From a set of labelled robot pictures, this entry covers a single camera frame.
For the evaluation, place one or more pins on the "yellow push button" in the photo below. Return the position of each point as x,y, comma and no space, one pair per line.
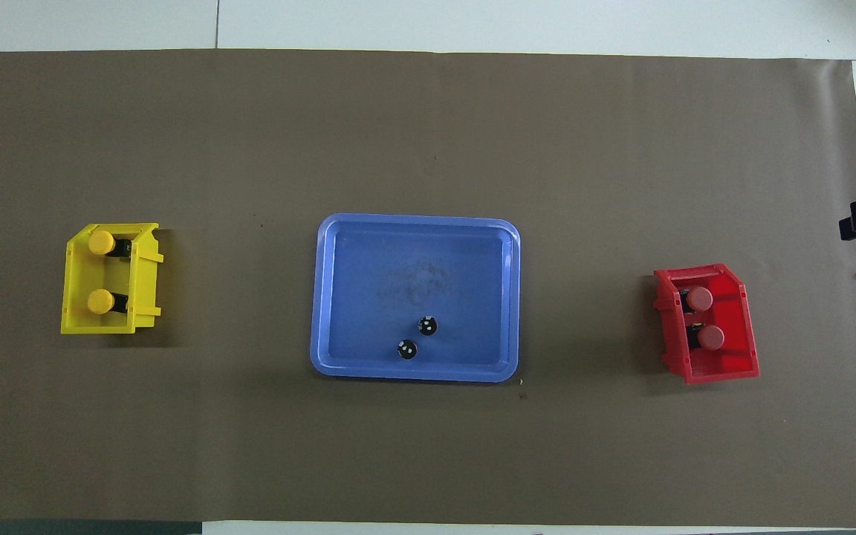
101,242
100,301

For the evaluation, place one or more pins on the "red push button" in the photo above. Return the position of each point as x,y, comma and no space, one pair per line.
711,337
700,299

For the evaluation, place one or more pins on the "blue plastic tray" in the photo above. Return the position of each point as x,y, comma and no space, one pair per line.
368,297

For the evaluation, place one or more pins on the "yellow plastic bin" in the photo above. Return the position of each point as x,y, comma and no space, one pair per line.
79,275

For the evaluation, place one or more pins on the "red plastic bin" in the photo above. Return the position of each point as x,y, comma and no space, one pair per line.
736,353

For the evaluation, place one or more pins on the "black cylindrical capacitor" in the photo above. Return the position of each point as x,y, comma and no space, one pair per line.
427,325
407,349

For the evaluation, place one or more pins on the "brown paper table mat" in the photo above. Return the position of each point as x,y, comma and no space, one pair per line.
428,111

